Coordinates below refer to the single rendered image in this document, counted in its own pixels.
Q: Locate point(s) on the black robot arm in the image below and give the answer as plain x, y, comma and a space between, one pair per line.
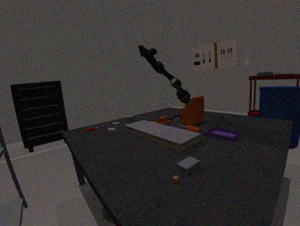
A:
159, 68

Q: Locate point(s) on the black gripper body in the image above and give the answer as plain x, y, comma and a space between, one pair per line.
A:
148, 56

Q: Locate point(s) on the grey rectangular floor panel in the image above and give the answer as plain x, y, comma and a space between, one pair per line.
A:
174, 138

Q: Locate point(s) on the orange-handled awl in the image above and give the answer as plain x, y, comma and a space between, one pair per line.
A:
190, 128

